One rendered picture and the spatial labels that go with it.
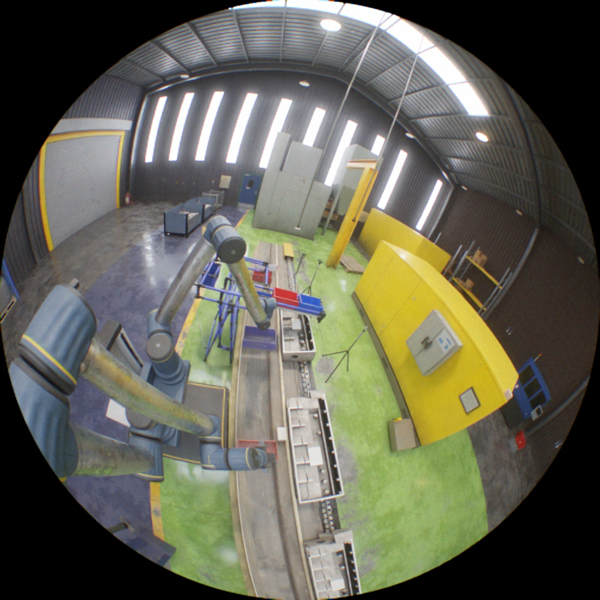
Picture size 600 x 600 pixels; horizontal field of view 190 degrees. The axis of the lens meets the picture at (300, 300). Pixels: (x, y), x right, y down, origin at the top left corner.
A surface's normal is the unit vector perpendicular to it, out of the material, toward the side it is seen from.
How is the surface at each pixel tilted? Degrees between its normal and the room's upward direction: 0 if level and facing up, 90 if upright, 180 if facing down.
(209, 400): 0
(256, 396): 0
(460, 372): 90
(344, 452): 0
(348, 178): 90
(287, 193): 90
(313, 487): 10
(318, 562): 31
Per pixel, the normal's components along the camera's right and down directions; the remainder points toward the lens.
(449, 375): -0.95, -0.15
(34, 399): 0.92, -0.38
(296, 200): 0.11, 0.65
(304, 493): 0.13, -0.76
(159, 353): 0.34, -0.68
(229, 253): 0.56, 0.64
